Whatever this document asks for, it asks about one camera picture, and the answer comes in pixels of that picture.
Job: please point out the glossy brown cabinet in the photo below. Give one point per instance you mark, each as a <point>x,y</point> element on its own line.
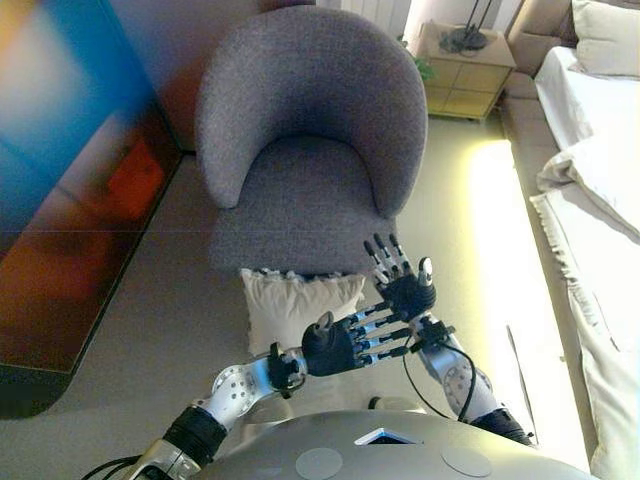
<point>65,200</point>

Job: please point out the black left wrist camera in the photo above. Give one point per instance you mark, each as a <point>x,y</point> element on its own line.
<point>285,367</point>

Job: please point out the silver robot torso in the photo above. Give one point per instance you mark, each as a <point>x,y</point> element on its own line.
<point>350,445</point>

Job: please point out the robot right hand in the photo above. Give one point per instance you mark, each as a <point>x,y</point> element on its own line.
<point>407,295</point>

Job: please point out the white bed pillow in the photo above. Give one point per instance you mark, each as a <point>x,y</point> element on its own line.
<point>607,40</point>

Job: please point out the silver robot right leg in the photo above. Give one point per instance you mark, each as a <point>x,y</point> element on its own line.
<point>395,404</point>

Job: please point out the small green plant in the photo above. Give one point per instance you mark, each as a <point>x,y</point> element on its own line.
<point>422,67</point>

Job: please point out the thin dark rod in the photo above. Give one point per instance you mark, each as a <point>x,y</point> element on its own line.
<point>522,385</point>

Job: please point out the white duvet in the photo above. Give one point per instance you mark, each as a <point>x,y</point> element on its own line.
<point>590,150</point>

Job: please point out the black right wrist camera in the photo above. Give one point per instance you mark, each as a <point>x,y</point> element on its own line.
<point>432,331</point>

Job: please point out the cream fringed throw blanket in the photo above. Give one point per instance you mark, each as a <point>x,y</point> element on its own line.
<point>600,310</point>

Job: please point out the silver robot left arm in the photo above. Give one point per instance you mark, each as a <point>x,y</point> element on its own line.
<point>235,390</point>

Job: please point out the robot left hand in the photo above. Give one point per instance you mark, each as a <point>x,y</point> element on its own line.
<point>327,350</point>

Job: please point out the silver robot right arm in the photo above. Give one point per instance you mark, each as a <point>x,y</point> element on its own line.
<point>457,380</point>

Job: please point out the white fringed cushion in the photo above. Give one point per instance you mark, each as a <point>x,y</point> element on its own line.
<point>290,305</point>

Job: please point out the grey fabric armchair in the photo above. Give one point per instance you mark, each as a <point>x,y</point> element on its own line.
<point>310,100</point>

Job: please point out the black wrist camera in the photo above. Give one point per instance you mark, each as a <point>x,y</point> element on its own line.
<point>285,367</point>
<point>432,331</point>

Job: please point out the beige upholstered bed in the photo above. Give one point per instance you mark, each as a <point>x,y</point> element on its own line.
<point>525,125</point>

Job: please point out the light wooden nightstand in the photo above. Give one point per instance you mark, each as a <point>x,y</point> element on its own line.
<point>470,80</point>

